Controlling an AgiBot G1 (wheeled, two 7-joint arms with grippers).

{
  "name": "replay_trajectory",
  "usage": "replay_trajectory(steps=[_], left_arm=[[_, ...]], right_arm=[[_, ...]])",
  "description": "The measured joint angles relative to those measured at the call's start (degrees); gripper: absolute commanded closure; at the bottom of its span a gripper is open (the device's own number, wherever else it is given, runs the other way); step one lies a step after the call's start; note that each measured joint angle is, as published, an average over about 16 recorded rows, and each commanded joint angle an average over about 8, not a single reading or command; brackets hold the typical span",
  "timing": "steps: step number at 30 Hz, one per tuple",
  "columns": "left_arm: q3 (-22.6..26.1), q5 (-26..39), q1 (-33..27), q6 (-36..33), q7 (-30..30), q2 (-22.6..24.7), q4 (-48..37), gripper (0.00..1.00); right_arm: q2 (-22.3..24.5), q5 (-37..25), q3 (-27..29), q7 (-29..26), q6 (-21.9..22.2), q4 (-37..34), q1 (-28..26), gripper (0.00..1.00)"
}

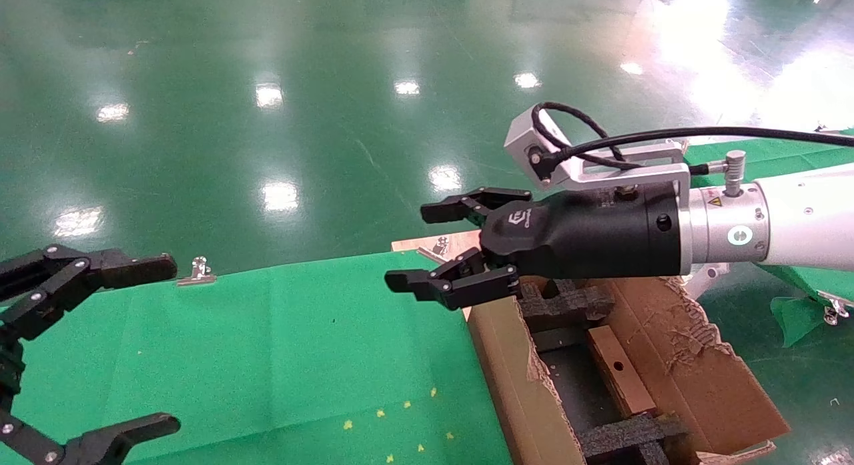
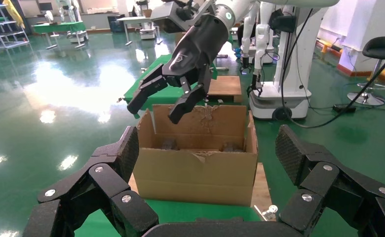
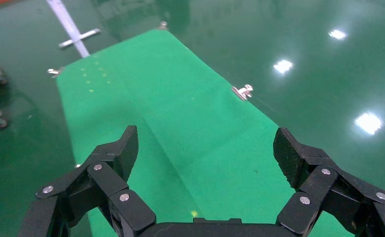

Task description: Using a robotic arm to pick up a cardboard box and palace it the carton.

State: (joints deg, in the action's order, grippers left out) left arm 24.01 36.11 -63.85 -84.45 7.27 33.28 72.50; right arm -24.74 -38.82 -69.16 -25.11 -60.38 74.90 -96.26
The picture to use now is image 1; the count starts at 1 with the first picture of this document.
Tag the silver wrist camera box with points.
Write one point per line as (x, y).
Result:
(519, 141)

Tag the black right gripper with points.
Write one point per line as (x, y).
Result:
(600, 238)

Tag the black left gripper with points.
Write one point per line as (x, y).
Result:
(8, 375)

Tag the green tablecloth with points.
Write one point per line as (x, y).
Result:
(800, 155)
(253, 345)

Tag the black foam base pad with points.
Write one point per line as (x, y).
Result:
(574, 391)

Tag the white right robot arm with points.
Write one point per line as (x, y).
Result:
(807, 218)

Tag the small cardboard box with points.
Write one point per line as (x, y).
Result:
(620, 371)

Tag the large open cardboard carton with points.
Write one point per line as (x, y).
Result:
(700, 371)

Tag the silver camera mounting bracket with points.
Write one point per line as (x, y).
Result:
(634, 178)

